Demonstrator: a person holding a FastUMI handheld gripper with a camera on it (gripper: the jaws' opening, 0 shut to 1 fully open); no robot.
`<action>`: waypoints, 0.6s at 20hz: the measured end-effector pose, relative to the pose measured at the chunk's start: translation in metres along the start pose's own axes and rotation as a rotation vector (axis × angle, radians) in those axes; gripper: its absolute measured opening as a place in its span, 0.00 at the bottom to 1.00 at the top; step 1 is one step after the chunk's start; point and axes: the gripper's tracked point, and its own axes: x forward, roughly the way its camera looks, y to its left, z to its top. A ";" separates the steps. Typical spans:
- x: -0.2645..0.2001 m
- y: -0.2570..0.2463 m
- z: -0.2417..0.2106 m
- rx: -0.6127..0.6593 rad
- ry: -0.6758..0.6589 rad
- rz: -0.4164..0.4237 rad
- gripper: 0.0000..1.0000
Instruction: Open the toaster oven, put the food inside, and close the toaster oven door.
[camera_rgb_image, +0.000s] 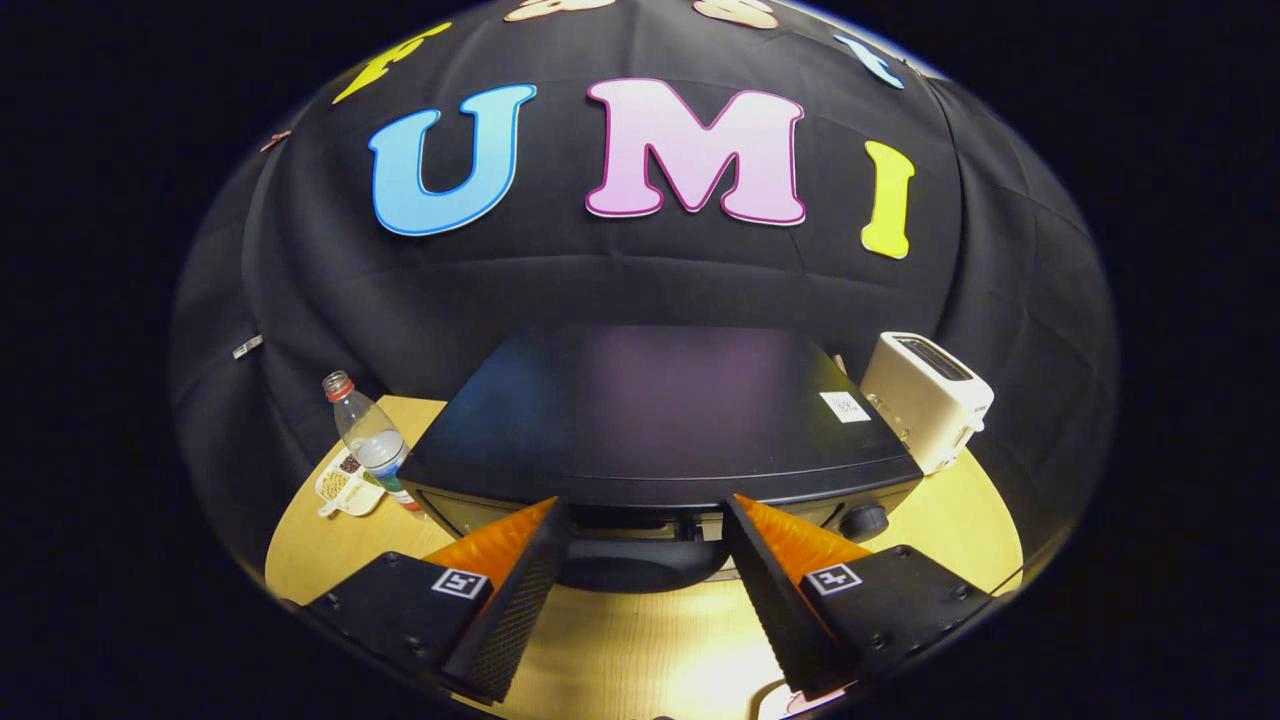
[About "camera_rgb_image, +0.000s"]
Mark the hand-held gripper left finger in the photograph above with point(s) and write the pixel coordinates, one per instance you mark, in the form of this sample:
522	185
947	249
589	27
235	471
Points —
515	610

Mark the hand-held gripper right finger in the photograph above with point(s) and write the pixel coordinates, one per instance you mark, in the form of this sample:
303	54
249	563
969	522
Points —
770	610

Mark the black toaster oven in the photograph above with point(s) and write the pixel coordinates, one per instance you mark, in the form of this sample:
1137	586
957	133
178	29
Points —
650	410

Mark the white bread toaster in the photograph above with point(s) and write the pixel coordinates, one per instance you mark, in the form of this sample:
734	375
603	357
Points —
920	400

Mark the white divided snack tray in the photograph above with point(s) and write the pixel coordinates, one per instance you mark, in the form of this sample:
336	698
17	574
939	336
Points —
345	485

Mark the clear plastic water bottle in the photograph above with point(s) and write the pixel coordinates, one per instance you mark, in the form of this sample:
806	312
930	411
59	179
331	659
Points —
372	440

